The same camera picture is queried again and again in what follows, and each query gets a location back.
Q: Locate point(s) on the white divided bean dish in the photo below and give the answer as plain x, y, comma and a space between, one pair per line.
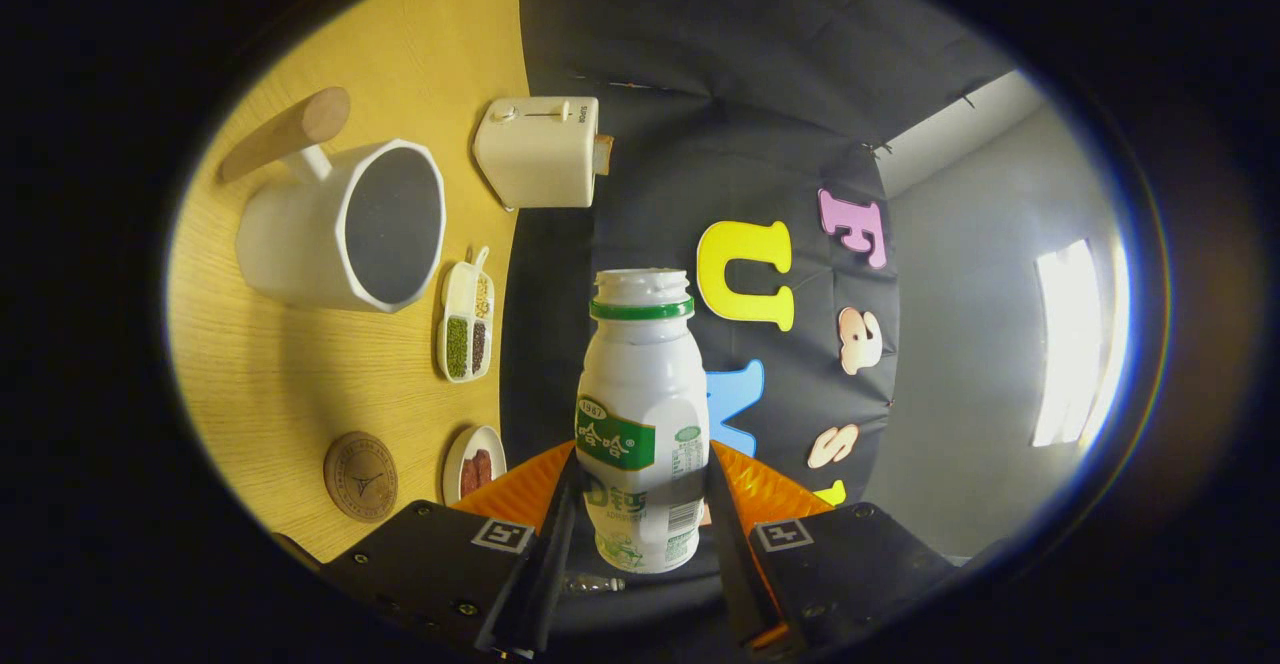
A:
457, 344

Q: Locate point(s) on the white round plate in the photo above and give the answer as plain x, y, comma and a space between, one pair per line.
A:
452, 464

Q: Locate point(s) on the bread slice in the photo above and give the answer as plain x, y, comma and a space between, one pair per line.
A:
604, 155

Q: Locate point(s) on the black backdrop cloth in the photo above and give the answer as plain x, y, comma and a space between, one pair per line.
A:
720, 94

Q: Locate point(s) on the white juice bottle green label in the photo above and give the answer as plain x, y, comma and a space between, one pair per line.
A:
640, 394

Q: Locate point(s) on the clear plastic water bottle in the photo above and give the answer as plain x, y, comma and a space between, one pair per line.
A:
595, 584

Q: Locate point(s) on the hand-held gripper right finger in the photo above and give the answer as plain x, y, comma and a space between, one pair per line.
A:
735, 554

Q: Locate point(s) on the round cork coaster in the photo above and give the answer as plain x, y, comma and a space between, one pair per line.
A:
360, 477

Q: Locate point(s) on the cream toaster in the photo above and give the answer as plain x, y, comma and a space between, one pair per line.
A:
535, 154

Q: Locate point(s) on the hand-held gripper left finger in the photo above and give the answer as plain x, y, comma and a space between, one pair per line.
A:
545, 564

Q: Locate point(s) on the wooden table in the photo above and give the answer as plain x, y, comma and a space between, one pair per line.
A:
300, 384

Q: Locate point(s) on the red meat slice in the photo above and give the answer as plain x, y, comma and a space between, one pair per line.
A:
484, 466
468, 476

